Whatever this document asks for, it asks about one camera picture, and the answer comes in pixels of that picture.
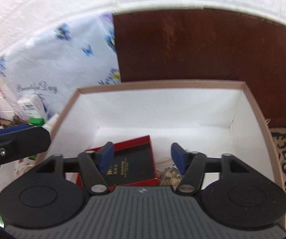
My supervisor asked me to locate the brown cardboard storage box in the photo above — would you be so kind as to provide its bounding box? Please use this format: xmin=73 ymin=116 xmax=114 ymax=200
xmin=34 ymin=80 xmax=286 ymax=229

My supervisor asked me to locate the white blue medicine box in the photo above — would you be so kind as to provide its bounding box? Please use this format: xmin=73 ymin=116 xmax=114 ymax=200
xmin=18 ymin=94 xmax=47 ymax=120

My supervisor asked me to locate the floral white plastic bag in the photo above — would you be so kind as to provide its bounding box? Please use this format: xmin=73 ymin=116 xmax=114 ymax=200
xmin=0 ymin=12 xmax=121 ymax=119

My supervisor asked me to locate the red open gift box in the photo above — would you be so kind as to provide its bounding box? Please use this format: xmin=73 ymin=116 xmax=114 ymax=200
xmin=76 ymin=135 xmax=160 ymax=189

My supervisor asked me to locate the bag of nuts snack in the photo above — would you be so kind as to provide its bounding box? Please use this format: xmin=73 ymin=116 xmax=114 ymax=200
xmin=159 ymin=167 xmax=183 ymax=190

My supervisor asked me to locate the dark brown wooden board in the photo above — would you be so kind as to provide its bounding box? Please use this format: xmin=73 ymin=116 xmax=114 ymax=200
xmin=114 ymin=9 xmax=286 ymax=127

